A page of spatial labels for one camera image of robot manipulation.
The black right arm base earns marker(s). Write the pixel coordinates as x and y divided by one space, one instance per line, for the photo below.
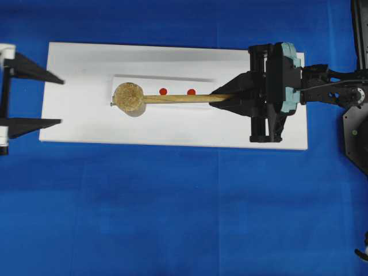
355 136

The small white marked block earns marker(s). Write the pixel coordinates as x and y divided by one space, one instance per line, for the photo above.
151 86

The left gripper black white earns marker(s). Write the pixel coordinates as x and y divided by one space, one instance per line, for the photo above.
19 66

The black teal right wrist camera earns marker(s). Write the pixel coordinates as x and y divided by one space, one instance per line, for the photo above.
291 79

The blue table cloth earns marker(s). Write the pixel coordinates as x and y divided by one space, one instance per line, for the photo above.
89 209

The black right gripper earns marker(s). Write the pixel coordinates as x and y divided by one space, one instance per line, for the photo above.
266 64

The large white foam board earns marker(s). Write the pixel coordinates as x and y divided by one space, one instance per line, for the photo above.
82 103

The wooden mallet hammer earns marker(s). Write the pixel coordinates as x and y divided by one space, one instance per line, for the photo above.
130 99

